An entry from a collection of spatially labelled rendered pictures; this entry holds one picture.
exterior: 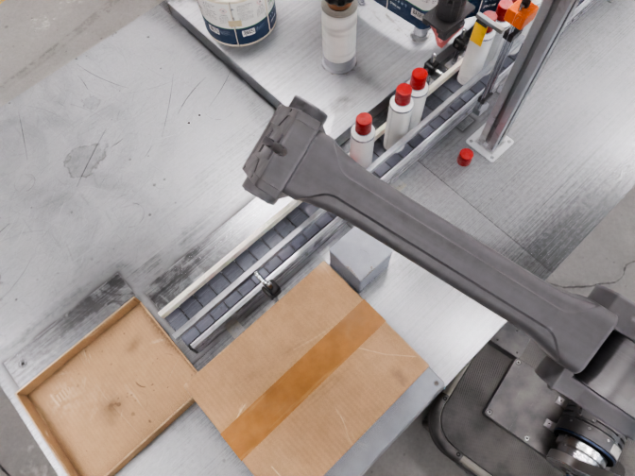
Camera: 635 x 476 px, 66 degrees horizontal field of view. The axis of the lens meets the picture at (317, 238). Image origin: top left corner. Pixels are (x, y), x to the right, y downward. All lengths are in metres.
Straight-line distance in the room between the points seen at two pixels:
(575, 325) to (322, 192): 0.24
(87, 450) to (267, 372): 0.50
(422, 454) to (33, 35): 2.72
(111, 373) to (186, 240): 0.33
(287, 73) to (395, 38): 0.31
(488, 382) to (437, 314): 0.65
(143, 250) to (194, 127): 0.36
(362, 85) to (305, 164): 0.92
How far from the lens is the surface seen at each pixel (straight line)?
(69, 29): 3.07
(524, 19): 1.08
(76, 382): 1.21
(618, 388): 0.51
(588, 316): 0.48
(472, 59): 1.29
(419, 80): 1.09
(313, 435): 0.78
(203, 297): 1.10
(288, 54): 1.41
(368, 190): 0.42
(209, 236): 1.20
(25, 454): 2.21
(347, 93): 1.31
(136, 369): 1.16
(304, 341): 0.80
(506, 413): 1.73
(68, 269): 1.29
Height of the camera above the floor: 1.90
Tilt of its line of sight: 67 degrees down
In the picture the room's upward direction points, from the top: 5 degrees counter-clockwise
